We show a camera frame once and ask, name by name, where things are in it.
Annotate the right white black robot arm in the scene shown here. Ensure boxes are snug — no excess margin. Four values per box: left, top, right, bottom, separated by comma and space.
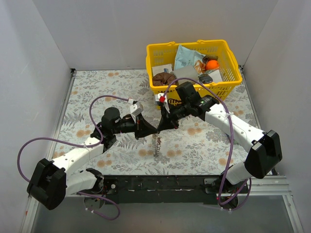
155, 82, 282, 193

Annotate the floral table mat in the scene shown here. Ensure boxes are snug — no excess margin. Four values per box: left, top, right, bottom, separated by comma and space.
48, 69, 272, 176

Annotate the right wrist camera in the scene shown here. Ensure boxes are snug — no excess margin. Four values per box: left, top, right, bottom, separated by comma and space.
155, 93, 170, 113

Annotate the light blue snack bag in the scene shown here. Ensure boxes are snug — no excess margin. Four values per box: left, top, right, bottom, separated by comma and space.
174, 45, 205, 70

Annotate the metal keyring disc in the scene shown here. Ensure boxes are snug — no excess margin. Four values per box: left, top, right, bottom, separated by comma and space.
152, 133, 161, 157

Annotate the brown chocolate donut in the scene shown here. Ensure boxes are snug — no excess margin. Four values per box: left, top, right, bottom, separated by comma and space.
152, 72, 176, 86

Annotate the grey tape roll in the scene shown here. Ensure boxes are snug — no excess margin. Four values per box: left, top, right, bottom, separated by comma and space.
171, 66, 199, 81

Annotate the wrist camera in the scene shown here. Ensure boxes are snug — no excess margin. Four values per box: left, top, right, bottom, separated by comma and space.
130, 101, 143, 122
155, 93, 170, 113

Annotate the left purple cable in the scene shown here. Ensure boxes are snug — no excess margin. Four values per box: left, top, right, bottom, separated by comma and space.
17, 95, 134, 221

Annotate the black car key fob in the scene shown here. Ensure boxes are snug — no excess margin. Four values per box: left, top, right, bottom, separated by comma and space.
198, 74, 213, 84

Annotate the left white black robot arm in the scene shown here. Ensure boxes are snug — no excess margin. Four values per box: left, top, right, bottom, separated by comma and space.
27, 104, 157, 210

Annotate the purple cable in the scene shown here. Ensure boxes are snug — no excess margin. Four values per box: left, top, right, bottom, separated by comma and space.
162, 77, 252, 211
17, 95, 134, 221

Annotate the yellow plastic basket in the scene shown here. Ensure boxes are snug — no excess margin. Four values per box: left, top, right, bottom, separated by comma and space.
146, 39, 243, 110

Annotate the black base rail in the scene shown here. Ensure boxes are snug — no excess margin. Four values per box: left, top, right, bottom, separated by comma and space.
75, 174, 243, 204

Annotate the white card box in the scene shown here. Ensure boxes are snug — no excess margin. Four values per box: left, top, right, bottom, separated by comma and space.
152, 64, 172, 76

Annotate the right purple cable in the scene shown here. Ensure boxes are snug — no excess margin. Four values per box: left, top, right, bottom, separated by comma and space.
162, 77, 252, 211

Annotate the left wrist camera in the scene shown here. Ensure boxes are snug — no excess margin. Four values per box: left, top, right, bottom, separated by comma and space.
130, 101, 143, 122

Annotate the gold wrapped candy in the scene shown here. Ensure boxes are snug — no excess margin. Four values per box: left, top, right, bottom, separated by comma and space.
193, 60, 206, 74

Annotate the orange fruit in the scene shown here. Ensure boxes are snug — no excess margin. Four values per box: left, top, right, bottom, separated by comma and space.
206, 60, 220, 70

